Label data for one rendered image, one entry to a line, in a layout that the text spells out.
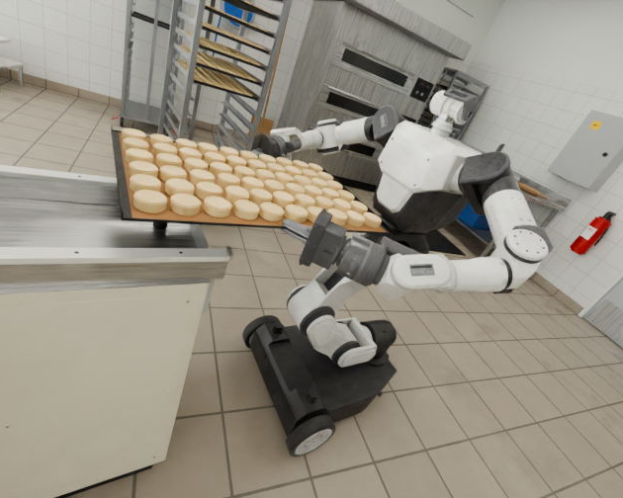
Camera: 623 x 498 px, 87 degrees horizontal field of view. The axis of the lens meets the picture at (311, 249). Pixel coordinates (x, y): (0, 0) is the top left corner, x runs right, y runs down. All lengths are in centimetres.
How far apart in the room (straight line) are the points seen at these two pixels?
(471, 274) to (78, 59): 465
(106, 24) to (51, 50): 64
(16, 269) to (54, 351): 19
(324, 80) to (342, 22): 55
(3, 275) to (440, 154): 96
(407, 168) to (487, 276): 45
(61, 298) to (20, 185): 31
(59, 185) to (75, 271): 29
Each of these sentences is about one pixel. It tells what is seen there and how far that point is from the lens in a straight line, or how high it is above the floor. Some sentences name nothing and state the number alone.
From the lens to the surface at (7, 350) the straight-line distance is 79.
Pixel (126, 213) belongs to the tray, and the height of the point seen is 100.
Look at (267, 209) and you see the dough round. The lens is 66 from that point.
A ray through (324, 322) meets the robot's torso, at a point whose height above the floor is 56.
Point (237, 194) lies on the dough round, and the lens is 69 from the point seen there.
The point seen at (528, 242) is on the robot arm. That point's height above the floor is 114.
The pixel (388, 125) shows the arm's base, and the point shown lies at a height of 119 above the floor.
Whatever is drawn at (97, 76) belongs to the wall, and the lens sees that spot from 488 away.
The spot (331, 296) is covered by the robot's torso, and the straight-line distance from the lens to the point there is 116.
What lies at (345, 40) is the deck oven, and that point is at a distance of 407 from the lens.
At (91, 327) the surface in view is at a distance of 76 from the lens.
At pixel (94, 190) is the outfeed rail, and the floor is 88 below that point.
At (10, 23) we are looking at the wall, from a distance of 499.
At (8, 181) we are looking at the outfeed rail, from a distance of 92.
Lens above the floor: 130
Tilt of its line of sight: 29 degrees down
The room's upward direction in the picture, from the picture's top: 23 degrees clockwise
